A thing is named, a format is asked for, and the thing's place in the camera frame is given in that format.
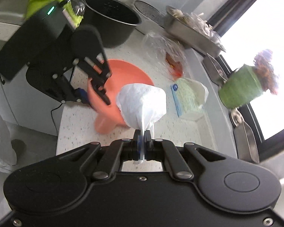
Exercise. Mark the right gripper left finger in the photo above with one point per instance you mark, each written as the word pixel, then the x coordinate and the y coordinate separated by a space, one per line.
pixel 138 147

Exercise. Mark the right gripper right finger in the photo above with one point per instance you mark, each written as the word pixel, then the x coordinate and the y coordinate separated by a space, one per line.
pixel 148 145

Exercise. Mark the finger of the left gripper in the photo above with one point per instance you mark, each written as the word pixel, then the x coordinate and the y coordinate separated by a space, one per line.
pixel 101 92
pixel 81 96

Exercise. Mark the orange footed ceramic bowl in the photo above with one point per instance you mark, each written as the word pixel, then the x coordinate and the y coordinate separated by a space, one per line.
pixel 109 116

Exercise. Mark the white tissue paper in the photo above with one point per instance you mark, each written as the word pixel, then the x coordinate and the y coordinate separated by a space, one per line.
pixel 141 106

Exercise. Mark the patterned tissue pack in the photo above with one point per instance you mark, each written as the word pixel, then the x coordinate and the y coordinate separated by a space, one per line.
pixel 189 98

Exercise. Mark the black cooker inner pot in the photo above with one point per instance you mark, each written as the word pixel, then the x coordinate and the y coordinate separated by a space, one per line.
pixel 114 20

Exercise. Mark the clear plastic bag with scraps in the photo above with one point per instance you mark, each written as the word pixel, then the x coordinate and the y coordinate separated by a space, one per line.
pixel 165 55

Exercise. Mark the round mesh strainer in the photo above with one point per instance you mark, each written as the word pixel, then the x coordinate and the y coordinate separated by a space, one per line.
pixel 149 12

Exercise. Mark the round metal lid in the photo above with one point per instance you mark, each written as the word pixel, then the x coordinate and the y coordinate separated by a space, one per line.
pixel 236 117

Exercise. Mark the steel tray right on sill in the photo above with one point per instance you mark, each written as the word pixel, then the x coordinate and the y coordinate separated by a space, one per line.
pixel 245 143

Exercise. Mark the small steel tray on sill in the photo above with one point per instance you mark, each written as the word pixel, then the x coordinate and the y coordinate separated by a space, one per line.
pixel 214 70

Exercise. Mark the large steel tray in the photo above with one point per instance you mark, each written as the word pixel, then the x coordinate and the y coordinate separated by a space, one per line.
pixel 189 36

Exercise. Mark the green textured flower vase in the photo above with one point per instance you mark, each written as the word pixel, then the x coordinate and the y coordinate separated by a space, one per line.
pixel 241 88

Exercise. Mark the dried orange flowers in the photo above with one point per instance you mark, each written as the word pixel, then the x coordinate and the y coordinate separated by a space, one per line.
pixel 265 71

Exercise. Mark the white cabinet with handles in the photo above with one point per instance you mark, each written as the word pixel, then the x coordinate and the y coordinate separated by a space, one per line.
pixel 31 108

